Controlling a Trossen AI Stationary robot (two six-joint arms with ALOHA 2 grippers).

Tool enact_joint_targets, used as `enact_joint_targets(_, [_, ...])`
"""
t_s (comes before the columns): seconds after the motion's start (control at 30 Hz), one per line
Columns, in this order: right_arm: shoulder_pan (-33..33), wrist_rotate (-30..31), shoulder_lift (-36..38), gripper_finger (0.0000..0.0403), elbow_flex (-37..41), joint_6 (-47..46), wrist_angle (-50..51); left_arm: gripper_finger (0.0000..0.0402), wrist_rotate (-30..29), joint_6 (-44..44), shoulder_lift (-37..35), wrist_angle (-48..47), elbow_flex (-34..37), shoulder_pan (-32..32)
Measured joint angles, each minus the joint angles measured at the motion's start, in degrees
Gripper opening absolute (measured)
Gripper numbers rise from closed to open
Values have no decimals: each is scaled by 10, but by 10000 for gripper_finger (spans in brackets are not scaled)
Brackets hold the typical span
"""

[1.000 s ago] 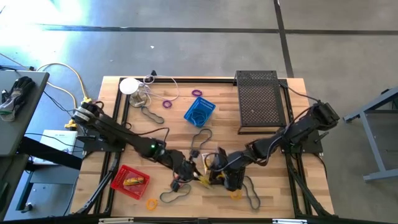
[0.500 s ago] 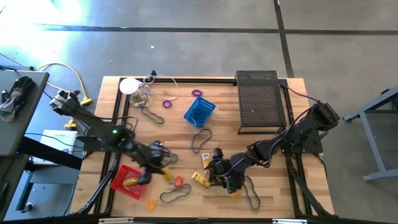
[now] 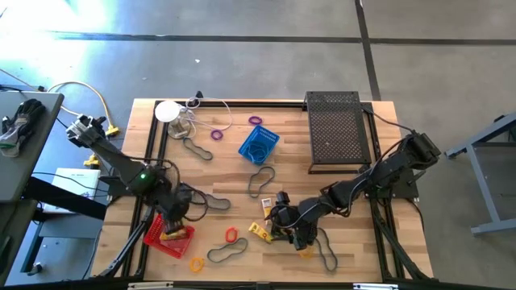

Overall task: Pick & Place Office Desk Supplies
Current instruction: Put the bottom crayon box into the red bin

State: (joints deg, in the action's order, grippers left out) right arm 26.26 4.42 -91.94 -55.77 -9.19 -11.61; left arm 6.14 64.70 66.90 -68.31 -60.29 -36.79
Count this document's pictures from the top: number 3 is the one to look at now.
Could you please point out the grey side table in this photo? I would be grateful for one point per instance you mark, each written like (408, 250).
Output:
(16, 177)

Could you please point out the silver metal bracket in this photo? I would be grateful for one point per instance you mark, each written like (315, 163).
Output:
(149, 286)
(375, 287)

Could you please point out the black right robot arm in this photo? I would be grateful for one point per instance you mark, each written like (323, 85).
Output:
(383, 173)

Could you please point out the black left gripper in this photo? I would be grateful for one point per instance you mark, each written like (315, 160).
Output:
(175, 205)

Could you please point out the black grey work gloves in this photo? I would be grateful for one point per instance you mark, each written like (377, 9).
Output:
(24, 121)

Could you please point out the grey metal table frame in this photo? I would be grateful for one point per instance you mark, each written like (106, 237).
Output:
(483, 193)

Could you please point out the white flat box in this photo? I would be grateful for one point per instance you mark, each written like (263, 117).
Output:
(76, 177)

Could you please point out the black plastic basket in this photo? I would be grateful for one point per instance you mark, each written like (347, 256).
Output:
(282, 233)

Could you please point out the black perforated metal shelf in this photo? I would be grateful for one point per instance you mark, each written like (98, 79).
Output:
(336, 129)

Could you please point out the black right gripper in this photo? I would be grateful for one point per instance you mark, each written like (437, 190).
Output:
(298, 221)

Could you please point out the black side table beam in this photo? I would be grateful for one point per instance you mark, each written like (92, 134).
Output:
(64, 197)

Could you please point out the white disc metal stand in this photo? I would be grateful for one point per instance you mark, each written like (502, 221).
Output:
(167, 110)

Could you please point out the red plastic basket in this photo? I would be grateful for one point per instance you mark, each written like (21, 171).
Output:
(173, 249)

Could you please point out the blue plastic basket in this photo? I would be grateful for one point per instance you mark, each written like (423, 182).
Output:
(269, 135)

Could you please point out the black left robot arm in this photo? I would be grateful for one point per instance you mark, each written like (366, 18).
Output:
(121, 165)

